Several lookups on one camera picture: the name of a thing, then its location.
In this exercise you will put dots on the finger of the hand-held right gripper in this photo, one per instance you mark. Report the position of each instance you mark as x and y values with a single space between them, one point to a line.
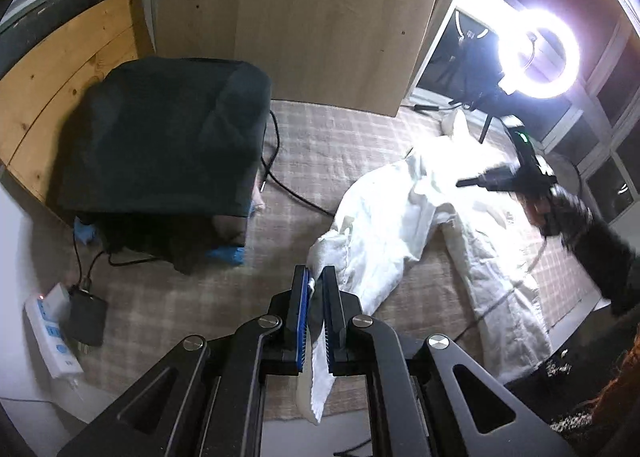
485 180

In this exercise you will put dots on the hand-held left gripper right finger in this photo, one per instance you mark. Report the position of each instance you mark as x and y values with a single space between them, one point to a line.
328 322

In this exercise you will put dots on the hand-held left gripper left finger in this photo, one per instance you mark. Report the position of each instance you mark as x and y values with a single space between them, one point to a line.
301 317

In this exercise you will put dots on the white garment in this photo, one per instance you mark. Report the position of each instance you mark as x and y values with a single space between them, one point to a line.
390 217

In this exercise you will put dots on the person's right hand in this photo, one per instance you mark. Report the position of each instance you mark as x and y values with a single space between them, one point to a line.
560 212

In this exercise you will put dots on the black tripod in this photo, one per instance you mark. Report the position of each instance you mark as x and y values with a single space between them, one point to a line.
486 129

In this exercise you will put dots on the black power adapter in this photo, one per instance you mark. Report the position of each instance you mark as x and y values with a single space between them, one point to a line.
87 319

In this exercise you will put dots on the light wooden panel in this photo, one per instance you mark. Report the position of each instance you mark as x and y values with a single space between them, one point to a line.
300 22

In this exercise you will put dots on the white power strip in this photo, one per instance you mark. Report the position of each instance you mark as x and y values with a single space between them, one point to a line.
50 337

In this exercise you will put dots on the pine bed frame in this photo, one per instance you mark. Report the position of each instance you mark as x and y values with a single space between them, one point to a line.
50 87

